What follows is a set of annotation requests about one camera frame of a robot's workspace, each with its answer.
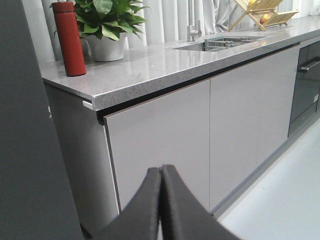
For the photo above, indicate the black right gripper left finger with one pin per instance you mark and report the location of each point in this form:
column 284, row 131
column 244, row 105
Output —
column 140, row 218

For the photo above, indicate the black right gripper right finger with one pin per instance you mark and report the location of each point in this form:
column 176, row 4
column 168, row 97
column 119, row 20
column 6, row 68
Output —
column 182, row 215

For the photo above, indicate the fridge door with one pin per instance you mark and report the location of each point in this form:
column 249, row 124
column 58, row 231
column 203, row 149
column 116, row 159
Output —
column 36, row 202

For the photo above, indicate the grey kitchen counter cabinet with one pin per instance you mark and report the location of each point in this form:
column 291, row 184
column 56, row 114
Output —
column 215, row 116

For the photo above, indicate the steel sink basin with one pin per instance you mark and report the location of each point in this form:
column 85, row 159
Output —
column 216, row 44

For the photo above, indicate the steel sink faucet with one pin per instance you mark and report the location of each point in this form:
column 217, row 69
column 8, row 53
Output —
column 192, row 31

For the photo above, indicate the red thermos bottle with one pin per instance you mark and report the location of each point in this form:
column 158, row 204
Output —
column 69, row 38

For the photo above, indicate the white window curtain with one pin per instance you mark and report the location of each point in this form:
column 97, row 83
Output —
column 167, row 21

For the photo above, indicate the green potted plant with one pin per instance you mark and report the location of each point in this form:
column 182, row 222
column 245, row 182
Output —
column 104, row 24

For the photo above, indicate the red apple fruit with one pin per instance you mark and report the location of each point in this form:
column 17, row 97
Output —
column 264, row 18

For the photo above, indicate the wooden dish rack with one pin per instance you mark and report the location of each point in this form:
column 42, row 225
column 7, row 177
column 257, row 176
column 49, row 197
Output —
column 263, row 13

